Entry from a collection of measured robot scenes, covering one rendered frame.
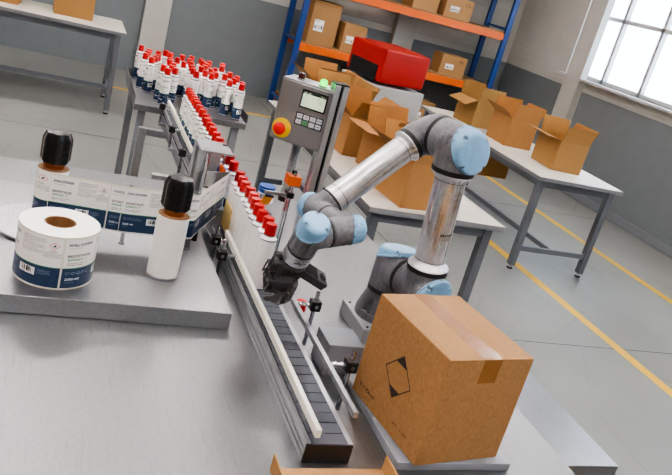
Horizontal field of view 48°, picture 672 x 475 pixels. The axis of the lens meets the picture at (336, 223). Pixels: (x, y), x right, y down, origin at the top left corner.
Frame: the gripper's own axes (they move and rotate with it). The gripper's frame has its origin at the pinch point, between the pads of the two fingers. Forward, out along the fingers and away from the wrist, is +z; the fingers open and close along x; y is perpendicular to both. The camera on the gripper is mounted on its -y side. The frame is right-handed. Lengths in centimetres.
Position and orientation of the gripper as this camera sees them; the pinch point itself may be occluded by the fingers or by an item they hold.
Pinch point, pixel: (277, 300)
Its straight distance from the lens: 207.1
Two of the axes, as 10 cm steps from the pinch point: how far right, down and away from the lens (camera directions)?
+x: 1.3, 7.9, -6.0
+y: -9.2, -1.3, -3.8
